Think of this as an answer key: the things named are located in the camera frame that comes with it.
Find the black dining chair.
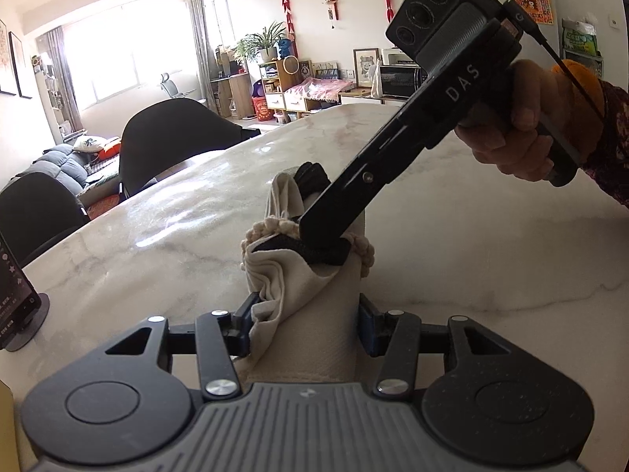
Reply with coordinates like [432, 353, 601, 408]
[119, 98, 261, 202]
[0, 172, 92, 269]

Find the gold cardboard box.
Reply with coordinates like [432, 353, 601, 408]
[0, 378, 23, 472]

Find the black microwave oven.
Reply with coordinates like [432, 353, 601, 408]
[378, 64, 428, 99]

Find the person's right forearm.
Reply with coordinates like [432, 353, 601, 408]
[548, 59, 629, 207]

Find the wooden shelf unit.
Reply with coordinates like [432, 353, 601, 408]
[259, 56, 311, 124]

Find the grey curtain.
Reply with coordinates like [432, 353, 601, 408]
[184, 0, 217, 109]
[46, 27, 82, 131]

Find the person's right hand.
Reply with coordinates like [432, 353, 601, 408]
[454, 58, 563, 184]

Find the framed wall picture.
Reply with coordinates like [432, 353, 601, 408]
[8, 32, 33, 99]
[0, 18, 18, 96]

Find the window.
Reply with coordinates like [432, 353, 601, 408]
[64, 0, 197, 111]

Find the potted green plant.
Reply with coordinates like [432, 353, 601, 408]
[231, 20, 288, 64]

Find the black smartphone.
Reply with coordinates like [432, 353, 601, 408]
[0, 230, 42, 350]

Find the pink cloth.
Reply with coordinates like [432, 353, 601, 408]
[285, 77, 355, 109]

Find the white shelving rack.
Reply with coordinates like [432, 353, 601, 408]
[32, 54, 70, 133]

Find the grey office chair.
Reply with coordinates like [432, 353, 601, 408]
[158, 73, 197, 101]

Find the white shopping bag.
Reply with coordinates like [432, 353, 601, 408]
[241, 161, 369, 384]

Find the white printer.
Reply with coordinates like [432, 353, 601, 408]
[381, 46, 418, 67]

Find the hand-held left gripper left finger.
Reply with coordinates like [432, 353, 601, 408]
[104, 292, 261, 400]

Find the black round phone stand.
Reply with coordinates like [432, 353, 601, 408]
[5, 292, 51, 352]

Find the framed cartoon picture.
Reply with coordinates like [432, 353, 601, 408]
[353, 48, 381, 88]

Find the beige braided rope ring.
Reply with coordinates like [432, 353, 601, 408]
[241, 216, 375, 281]

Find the wooden desk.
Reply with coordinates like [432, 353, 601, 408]
[211, 73, 254, 120]

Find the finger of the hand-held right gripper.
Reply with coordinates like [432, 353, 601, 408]
[299, 111, 439, 253]

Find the black cable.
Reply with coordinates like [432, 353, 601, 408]
[501, 0, 607, 121]

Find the grey sofa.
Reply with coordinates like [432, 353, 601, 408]
[12, 135, 123, 207]

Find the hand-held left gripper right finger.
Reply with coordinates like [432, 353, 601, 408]
[358, 293, 512, 400]

